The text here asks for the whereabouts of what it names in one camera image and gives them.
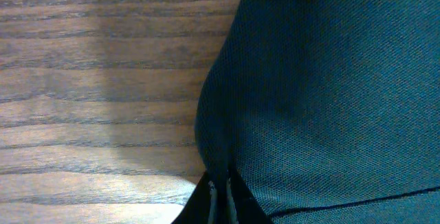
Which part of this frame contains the black t-shirt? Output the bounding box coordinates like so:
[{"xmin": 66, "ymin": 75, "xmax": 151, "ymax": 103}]
[{"xmin": 195, "ymin": 0, "xmax": 439, "ymax": 223}]

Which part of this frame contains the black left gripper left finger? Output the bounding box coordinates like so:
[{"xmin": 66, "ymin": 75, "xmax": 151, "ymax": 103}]
[{"xmin": 172, "ymin": 172, "xmax": 217, "ymax": 224}]

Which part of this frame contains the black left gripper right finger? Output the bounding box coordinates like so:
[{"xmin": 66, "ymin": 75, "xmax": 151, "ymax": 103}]
[{"xmin": 226, "ymin": 168, "xmax": 273, "ymax": 224}]

